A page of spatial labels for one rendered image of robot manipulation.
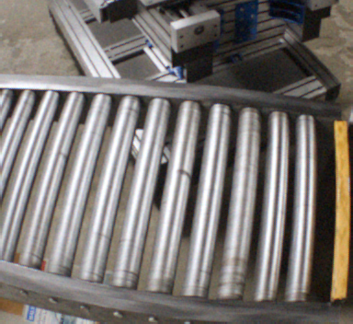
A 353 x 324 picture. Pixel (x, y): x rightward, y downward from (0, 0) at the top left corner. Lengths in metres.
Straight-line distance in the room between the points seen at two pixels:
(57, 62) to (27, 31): 0.36
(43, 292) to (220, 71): 1.34
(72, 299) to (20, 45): 1.92
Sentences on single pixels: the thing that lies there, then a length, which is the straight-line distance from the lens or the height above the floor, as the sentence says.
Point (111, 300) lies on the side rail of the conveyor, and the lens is 0.95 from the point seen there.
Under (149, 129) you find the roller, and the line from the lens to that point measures 1.14.
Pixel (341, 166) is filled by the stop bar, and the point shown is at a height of 0.82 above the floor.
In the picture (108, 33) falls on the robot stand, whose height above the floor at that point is 0.21.
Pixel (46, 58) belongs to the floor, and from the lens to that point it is 2.57.
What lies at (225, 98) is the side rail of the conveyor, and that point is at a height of 0.80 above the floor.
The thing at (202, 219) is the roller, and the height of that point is 0.80.
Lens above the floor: 1.68
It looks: 53 degrees down
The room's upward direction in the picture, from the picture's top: 2 degrees counter-clockwise
